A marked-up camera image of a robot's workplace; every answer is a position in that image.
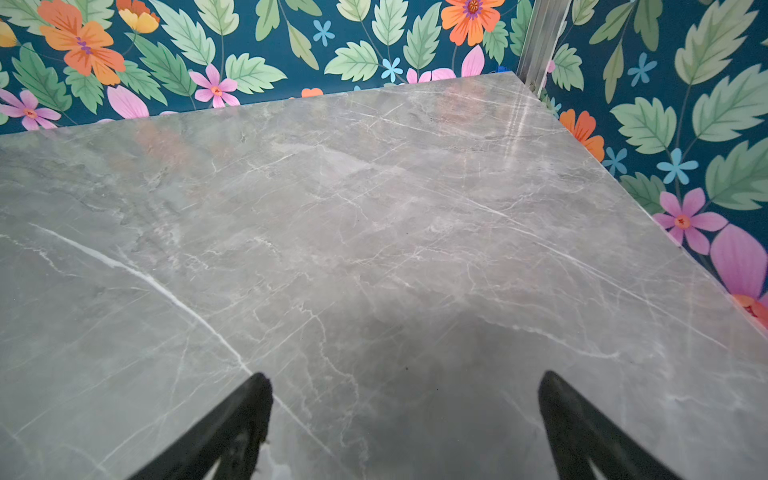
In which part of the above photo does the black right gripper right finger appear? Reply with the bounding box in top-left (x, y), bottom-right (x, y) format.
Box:
top-left (538, 370), bottom-right (679, 479)

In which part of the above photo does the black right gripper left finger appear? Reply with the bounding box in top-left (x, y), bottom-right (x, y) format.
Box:
top-left (132, 373), bottom-right (273, 479)

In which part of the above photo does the aluminium frame post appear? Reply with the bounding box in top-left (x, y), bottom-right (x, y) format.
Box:
top-left (516, 0), bottom-right (572, 96)

